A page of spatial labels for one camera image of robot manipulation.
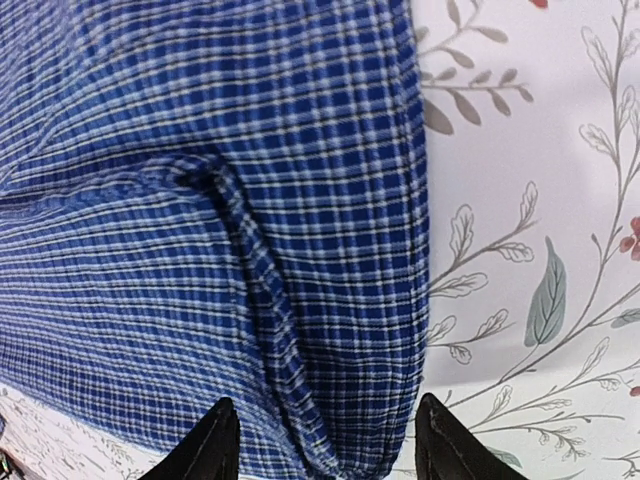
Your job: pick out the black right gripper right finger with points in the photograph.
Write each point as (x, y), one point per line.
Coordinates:
(446, 450)

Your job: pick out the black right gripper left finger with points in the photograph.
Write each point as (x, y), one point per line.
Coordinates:
(210, 451)

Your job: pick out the blue plaid button shirt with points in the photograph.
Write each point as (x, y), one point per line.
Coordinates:
(207, 199)

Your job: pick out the floral patterned table cloth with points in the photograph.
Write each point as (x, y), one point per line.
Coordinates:
(531, 121)

